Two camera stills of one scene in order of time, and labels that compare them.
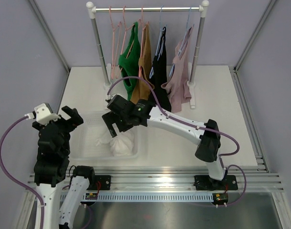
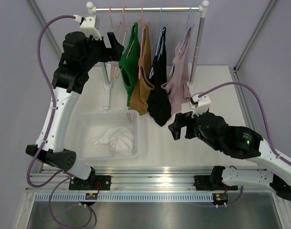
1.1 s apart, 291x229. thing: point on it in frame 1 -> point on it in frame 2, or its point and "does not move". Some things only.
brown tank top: x=141 y=90 does not move
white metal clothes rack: x=204 y=5 does not move
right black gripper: x=110 y=118 -> x=180 y=120
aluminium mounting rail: x=252 y=178 does not move
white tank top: x=121 y=145 does not move
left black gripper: x=75 y=117 -> x=112 y=54
